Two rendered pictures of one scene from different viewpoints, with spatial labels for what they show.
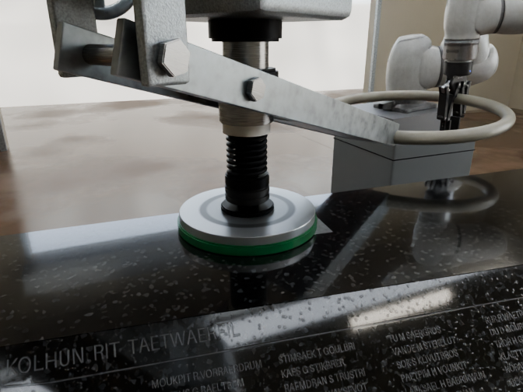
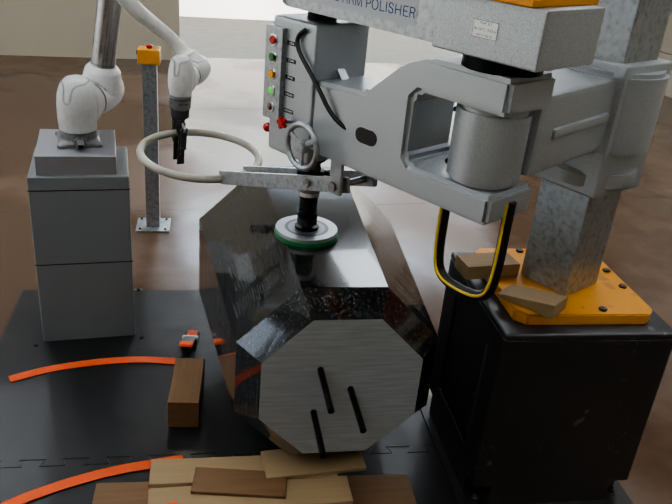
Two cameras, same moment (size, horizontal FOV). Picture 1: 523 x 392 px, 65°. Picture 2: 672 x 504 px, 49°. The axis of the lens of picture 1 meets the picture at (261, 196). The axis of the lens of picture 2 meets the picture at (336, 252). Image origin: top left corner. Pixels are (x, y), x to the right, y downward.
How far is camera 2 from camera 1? 2.44 m
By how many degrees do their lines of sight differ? 77
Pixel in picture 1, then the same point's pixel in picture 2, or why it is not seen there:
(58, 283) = (349, 269)
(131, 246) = (322, 257)
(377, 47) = not seen: outside the picture
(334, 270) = (351, 226)
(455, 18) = (186, 85)
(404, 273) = (355, 217)
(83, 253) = (326, 266)
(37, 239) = (308, 277)
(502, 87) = not seen: outside the picture
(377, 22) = not seen: outside the picture
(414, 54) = (93, 96)
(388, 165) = (124, 194)
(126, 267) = (340, 258)
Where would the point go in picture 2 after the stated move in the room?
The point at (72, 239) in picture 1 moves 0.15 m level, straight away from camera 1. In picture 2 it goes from (310, 269) to (263, 273)
